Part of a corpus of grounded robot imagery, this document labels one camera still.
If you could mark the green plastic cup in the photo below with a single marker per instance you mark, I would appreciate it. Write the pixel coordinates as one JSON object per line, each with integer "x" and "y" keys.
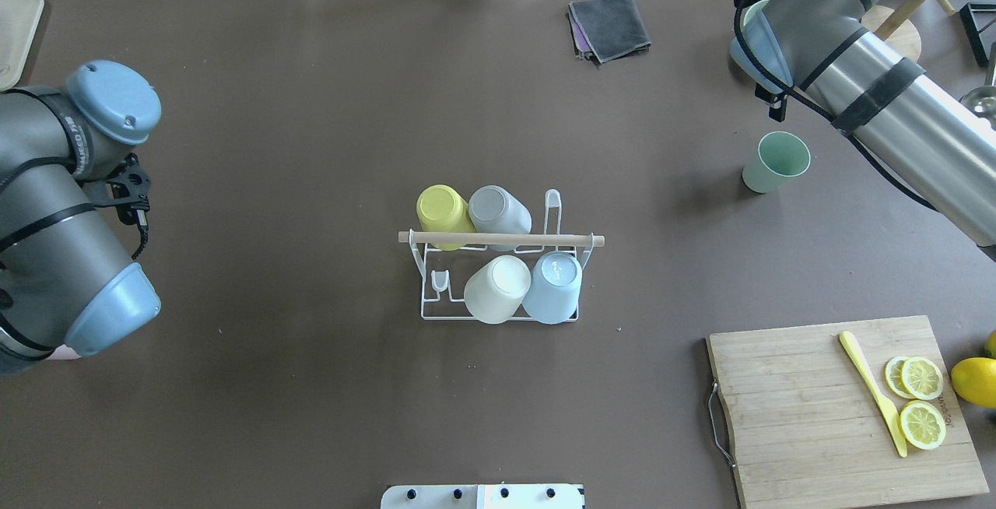
{"x": 780, "y": 157}

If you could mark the pink plastic cup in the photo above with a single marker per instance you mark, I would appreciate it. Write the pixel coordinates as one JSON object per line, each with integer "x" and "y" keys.
{"x": 64, "y": 352}

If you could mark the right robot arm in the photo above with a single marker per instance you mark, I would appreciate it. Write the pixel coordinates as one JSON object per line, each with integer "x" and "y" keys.
{"x": 818, "y": 52}

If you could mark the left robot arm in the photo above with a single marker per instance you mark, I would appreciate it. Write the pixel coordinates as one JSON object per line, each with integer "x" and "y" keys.
{"x": 66, "y": 154}

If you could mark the light blue plastic cup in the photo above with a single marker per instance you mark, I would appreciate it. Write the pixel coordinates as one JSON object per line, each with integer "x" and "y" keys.
{"x": 555, "y": 289}

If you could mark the grey plastic cup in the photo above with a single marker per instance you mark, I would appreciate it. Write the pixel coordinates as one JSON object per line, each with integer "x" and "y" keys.
{"x": 493, "y": 209}

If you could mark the yellow plastic cup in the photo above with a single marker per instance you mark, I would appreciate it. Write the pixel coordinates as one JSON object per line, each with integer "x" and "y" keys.
{"x": 440, "y": 208}

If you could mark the cream plastic cup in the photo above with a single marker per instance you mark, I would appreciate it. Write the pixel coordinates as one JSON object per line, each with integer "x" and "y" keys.
{"x": 495, "y": 292}

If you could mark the green bowl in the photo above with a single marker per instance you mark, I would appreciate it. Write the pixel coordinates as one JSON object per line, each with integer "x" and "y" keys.
{"x": 750, "y": 12}

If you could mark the wooden mug tree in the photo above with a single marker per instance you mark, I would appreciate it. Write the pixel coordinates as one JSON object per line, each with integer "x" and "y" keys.
{"x": 894, "y": 26}

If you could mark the grey folded cloth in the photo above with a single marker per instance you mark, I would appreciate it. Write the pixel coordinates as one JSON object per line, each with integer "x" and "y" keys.
{"x": 605, "y": 30}

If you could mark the metal scoop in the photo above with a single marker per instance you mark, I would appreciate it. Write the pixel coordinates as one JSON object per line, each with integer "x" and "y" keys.
{"x": 981, "y": 100}

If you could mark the cream plastic tray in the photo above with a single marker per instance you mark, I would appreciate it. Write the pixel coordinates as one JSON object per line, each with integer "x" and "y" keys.
{"x": 19, "y": 22}

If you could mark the yellow plastic knife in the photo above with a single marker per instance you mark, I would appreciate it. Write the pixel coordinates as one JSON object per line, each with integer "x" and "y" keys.
{"x": 887, "y": 408}

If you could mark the yellow lemon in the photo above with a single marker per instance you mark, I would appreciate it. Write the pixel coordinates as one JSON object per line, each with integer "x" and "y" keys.
{"x": 989, "y": 348}
{"x": 974, "y": 381}

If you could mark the wooden cutting board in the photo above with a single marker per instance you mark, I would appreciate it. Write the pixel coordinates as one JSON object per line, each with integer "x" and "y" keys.
{"x": 804, "y": 431}

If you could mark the white wire cup holder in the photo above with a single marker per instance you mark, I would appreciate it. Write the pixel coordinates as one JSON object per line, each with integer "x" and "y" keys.
{"x": 479, "y": 259}

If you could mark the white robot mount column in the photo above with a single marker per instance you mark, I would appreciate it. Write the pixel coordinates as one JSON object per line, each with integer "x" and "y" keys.
{"x": 500, "y": 495}

